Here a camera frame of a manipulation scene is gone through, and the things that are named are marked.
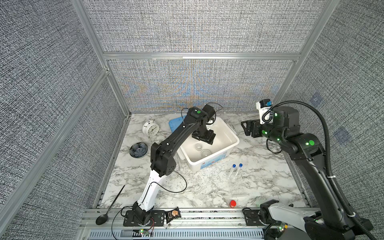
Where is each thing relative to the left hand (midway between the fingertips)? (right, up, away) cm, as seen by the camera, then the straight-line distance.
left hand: (207, 142), depth 85 cm
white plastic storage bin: (-4, -10, +12) cm, 16 cm away
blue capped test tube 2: (+16, -12, -9) cm, 22 cm away
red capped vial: (+12, -31, -9) cm, 34 cm away
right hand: (+17, +12, -19) cm, 28 cm away
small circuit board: (-18, -34, -12) cm, 41 cm away
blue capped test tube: (+12, -11, -10) cm, 20 cm away
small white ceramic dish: (-4, -5, +12) cm, 14 cm away
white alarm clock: (-36, +7, +15) cm, 40 cm away
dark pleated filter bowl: (-42, -6, +8) cm, 43 cm away
